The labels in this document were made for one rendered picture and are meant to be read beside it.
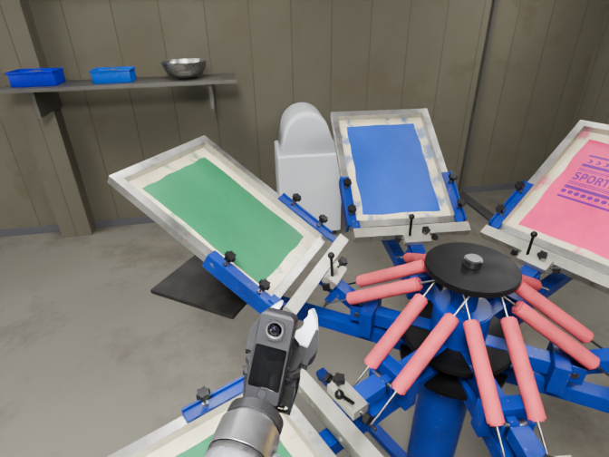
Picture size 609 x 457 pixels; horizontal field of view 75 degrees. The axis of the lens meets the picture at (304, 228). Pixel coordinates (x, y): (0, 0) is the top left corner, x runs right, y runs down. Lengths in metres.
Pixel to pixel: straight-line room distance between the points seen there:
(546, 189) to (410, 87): 2.70
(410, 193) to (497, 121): 3.29
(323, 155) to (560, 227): 2.28
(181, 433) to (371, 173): 1.53
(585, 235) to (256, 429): 1.87
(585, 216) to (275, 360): 1.89
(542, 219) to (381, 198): 0.76
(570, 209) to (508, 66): 3.23
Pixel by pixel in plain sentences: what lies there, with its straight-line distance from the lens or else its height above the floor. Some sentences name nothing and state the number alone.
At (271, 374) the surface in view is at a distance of 0.52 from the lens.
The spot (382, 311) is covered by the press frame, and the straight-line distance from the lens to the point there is 1.68.
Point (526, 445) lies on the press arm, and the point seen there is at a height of 1.04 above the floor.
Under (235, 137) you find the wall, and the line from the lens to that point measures 4.42.
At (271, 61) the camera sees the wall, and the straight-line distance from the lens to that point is 4.30.
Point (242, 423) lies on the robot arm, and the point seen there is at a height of 1.69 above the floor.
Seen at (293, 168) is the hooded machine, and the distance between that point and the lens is 3.83.
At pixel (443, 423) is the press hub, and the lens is 1.89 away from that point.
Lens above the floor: 2.10
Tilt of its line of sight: 29 degrees down
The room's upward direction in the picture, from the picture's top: 1 degrees counter-clockwise
